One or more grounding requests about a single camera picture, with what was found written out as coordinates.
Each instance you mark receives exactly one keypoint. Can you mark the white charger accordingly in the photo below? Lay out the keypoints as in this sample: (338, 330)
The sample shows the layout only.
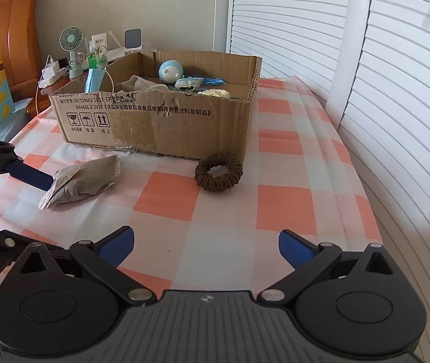
(51, 70)

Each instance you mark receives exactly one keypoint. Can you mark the teal sachet with blue tassel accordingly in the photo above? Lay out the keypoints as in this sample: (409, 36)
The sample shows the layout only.
(188, 84)

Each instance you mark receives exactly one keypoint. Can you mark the pink checkered tablecloth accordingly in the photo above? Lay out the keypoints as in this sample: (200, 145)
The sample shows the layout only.
(237, 211)

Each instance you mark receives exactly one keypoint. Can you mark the white power strip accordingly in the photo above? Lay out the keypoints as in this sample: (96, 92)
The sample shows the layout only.
(54, 79)

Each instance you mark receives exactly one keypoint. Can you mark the cream scrunchie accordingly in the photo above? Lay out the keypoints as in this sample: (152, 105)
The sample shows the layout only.
(215, 93)

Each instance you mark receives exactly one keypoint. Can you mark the green desk fan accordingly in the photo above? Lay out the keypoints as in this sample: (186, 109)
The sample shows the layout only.
(72, 39)

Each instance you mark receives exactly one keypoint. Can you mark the wooden nightstand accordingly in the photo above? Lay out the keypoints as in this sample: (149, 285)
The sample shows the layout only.
(48, 96)

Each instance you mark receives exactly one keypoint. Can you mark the blue face mask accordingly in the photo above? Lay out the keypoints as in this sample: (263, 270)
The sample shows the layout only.
(96, 81)

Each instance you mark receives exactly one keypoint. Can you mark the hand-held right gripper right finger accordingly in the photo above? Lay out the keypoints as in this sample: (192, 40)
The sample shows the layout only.
(294, 249)

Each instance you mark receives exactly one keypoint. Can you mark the brown cardboard box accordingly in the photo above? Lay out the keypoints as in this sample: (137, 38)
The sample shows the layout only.
(184, 128)

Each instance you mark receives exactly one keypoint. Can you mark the white card box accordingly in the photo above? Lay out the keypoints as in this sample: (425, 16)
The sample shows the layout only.
(99, 41)

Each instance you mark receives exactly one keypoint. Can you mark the white louvered door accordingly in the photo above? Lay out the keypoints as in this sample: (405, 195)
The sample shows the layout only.
(286, 26)
(400, 121)

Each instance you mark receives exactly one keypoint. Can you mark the blue bed blanket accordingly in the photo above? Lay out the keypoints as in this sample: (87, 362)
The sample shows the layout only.
(14, 119)

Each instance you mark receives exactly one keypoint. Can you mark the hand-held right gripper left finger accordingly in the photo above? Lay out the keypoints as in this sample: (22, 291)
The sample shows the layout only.
(118, 245)

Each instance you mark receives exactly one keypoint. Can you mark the brown scrunchie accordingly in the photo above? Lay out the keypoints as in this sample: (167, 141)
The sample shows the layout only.
(203, 179)

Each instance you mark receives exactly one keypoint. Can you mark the blue plush toy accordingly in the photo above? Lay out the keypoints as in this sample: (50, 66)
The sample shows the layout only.
(169, 72)

